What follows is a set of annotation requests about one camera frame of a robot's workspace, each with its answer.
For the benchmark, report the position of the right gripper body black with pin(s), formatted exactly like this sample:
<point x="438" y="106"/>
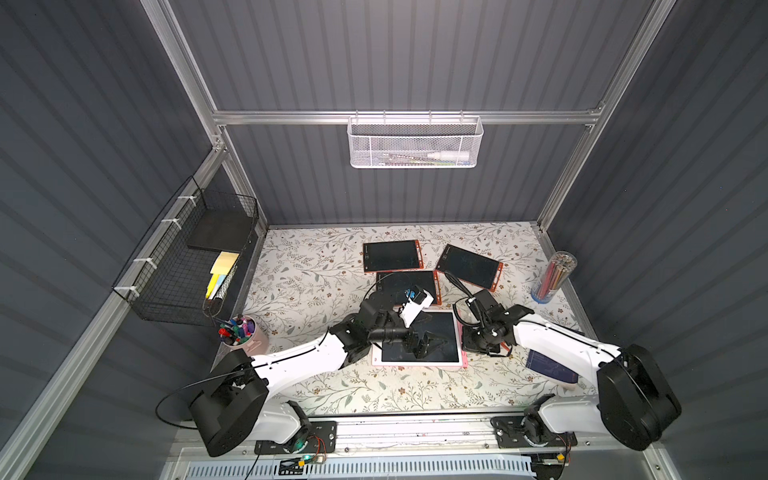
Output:
<point x="477" y="339"/>

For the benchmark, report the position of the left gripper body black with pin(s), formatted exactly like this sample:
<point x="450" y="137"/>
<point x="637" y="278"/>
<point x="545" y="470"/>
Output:
<point x="411" y="339"/>

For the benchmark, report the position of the pink white writing tablet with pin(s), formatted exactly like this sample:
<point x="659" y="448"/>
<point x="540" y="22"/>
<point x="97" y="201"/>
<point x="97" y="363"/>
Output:
<point x="439" y="322"/>

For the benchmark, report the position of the red tablet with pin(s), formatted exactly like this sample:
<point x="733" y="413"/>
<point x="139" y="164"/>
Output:
<point x="392" y="256"/>
<point x="403" y="280"/>
<point x="470" y="267"/>

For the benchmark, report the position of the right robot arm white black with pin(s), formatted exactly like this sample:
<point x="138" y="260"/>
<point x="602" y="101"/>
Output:
<point x="633" y="401"/>

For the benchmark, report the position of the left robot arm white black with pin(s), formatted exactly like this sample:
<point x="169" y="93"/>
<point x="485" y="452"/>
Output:
<point x="237" y="401"/>

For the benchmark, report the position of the dark blue book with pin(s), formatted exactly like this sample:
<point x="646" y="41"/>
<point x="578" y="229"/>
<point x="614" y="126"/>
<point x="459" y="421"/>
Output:
<point x="547" y="367"/>

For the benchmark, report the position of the clear tube of colour pencils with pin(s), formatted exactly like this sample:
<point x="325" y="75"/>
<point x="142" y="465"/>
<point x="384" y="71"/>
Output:
<point x="560" y="266"/>

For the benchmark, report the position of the pink cup of markers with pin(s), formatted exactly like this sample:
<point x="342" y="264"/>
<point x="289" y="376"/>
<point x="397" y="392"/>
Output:
<point x="243" y="333"/>

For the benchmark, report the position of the white marker in basket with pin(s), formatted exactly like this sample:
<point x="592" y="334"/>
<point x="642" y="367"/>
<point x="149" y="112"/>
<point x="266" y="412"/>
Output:
<point x="450" y="157"/>

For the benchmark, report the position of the yellow sticky notes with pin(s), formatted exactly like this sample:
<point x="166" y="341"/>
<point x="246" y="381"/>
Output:
<point x="221" y="268"/>

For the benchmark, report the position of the black notebook in basket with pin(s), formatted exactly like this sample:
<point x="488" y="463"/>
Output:
<point x="221" y="231"/>

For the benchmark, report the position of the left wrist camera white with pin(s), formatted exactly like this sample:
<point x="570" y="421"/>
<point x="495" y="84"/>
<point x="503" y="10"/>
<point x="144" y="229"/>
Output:
<point x="417" y="299"/>

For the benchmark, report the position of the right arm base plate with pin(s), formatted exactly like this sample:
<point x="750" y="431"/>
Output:
<point x="519" y="431"/>

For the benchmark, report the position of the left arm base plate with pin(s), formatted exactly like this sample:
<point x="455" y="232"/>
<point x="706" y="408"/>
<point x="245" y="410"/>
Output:
<point x="317" y="438"/>

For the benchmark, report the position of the white wire mesh basket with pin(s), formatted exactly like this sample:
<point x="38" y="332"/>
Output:
<point x="402" y="141"/>

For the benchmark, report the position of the black wire wall basket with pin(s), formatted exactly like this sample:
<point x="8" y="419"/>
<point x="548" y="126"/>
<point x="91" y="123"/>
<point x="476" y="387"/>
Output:
<point x="166" y="281"/>

